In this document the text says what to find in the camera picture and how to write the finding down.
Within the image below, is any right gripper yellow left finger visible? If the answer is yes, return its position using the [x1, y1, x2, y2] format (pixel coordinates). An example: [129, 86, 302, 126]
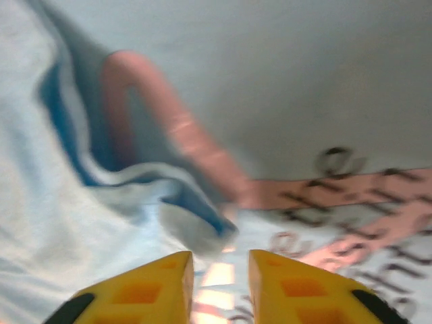
[43, 251, 195, 324]

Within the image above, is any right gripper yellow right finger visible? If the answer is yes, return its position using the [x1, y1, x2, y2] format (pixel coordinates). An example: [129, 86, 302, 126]
[248, 249, 406, 324]

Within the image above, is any light blue t-shirt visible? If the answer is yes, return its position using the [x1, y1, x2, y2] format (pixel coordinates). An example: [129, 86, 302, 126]
[0, 0, 432, 324]

